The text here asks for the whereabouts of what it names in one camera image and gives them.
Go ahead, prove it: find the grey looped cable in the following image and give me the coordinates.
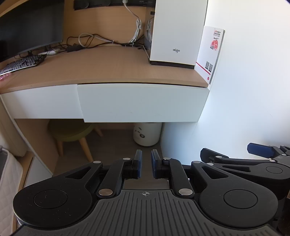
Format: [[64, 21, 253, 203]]
[[78, 33, 114, 48]]

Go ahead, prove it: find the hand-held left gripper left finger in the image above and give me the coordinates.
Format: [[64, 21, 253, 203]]
[[65, 150, 143, 198]]

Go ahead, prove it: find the wide white drawer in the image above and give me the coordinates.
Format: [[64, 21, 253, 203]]
[[77, 83, 210, 123]]

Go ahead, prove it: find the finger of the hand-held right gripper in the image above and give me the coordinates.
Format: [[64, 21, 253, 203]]
[[200, 148, 271, 180], [247, 143, 290, 160]]

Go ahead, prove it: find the white trash bin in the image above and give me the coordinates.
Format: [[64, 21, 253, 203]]
[[133, 122, 163, 147]]

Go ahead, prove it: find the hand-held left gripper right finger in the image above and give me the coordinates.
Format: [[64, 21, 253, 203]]
[[151, 149, 230, 198]]

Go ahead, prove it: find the white plug cable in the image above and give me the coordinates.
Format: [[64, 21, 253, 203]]
[[122, 0, 143, 44]]

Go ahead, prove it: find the white computer case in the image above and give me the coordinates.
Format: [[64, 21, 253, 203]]
[[144, 0, 208, 70]]

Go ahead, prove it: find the black cable bundle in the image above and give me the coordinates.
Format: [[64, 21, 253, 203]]
[[49, 34, 145, 54]]

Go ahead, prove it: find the white cable bundle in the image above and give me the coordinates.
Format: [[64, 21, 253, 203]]
[[146, 19, 155, 38]]

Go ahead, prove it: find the narrow white drawer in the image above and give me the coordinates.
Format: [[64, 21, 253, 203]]
[[0, 84, 83, 119]]

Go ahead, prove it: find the black keyboard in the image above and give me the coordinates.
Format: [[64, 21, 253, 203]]
[[0, 54, 46, 76]]

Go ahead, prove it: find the wooden desk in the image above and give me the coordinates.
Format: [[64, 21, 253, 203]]
[[0, 42, 210, 180]]

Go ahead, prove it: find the white adapter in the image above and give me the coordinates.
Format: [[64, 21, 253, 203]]
[[38, 48, 60, 56]]

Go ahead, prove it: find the black computer monitor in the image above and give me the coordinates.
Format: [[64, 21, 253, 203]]
[[0, 0, 65, 63]]

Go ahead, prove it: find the green wooden stool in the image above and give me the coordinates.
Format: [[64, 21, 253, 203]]
[[47, 119, 104, 163]]

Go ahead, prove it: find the white red printed card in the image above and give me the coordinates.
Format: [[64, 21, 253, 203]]
[[196, 25, 225, 85]]

